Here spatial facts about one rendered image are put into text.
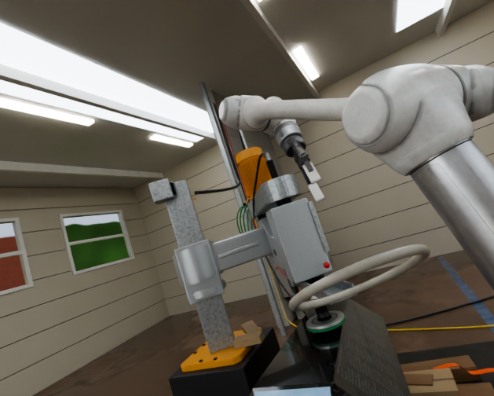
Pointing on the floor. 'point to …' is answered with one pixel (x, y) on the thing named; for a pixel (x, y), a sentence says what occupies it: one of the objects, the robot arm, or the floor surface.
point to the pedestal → (228, 373)
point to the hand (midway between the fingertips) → (317, 188)
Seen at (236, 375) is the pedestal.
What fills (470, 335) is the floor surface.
